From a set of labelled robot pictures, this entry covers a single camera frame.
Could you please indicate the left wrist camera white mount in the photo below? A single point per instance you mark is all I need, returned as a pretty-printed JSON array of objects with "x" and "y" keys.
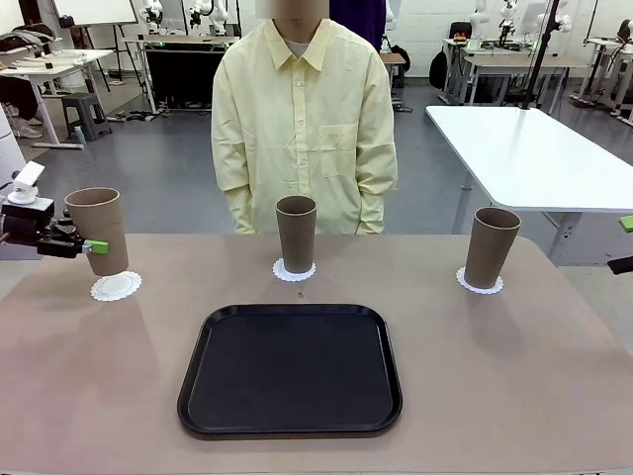
[{"x": 27, "y": 175}]

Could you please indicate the right forearm yellow sleeve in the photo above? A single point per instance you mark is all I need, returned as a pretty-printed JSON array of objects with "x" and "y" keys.
[{"x": 237, "y": 208}]

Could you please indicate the tall brown paper cup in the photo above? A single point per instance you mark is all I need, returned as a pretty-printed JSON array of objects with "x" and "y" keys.
[
  {"x": 296, "y": 232},
  {"x": 99, "y": 222},
  {"x": 489, "y": 247}
]

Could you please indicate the black camera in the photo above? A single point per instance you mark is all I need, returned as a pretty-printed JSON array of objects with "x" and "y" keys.
[{"x": 66, "y": 22}]

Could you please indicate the small brown top desk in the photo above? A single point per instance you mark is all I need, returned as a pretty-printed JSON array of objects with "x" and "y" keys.
[{"x": 395, "y": 59}]

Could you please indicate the grey jacket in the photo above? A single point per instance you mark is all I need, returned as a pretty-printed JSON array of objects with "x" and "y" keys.
[{"x": 29, "y": 35}]

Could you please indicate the black plastic tray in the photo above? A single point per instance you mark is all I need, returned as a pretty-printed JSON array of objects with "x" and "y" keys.
[{"x": 292, "y": 371}]

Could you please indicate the large white table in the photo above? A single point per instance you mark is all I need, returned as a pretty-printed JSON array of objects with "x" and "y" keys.
[{"x": 519, "y": 153}]

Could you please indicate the black tripod pole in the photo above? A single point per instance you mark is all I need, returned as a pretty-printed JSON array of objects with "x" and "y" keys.
[{"x": 544, "y": 54}]

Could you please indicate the seated person dark trousers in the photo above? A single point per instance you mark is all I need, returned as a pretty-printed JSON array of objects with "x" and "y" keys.
[{"x": 15, "y": 99}]

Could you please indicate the black backpack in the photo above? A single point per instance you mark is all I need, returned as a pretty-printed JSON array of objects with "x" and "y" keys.
[{"x": 437, "y": 69}]

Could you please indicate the grey plastic stool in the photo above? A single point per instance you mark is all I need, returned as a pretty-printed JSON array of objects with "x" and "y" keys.
[{"x": 86, "y": 114}]

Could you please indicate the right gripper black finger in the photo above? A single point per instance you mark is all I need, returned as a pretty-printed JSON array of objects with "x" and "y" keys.
[
  {"x": 627, "y": 221},
  {"x": 624, "y": 265}
]

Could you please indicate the whiteboard on easel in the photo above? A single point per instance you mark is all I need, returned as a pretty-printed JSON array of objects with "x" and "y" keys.
[{"x": 94, "y": 10}]

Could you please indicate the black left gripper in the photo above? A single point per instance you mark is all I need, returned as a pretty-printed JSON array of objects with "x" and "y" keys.
[{"x": 25, "y": 225}]

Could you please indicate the white lace paper coaster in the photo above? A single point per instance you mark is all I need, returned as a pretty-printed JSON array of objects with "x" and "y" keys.
[
  {"x": 479, "y": 291},
  {"x": 116, "y": 290},
  {"x": 297, "y": 277}
]

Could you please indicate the person in purple clothes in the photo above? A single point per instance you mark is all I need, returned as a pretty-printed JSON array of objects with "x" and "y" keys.
[{"x": 374, "y": 20}]

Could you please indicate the white worktable with parts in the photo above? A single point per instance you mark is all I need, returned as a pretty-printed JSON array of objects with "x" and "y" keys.
[{"x": 64, "y": 62}]

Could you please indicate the left forearm yellow sleeve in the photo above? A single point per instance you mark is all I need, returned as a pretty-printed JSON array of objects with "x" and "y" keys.
[{"x": 376, "y": 208}]

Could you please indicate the person in yellow shirt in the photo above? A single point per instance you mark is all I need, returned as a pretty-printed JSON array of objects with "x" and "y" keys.
[{"x": 301, "y": 123}]

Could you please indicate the white air purifier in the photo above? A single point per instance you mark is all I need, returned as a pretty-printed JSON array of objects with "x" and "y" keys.
[{"x": 7, "y": 143}]

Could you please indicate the desk with black panel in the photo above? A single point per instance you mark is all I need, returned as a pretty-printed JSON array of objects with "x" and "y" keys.
[{"x": 173, "y": 74}]

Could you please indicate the white frame lab desk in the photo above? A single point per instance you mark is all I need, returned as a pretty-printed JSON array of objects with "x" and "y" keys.
[{"x": 605, "y": 41}]

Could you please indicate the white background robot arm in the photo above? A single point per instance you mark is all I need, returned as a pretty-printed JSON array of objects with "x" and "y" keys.
[
  {"x": 508, "y": 20},
  {"x": 207, "y": 12},
  {"x": 479, "y": 20},
  {"x": 151, "y": 15}
]

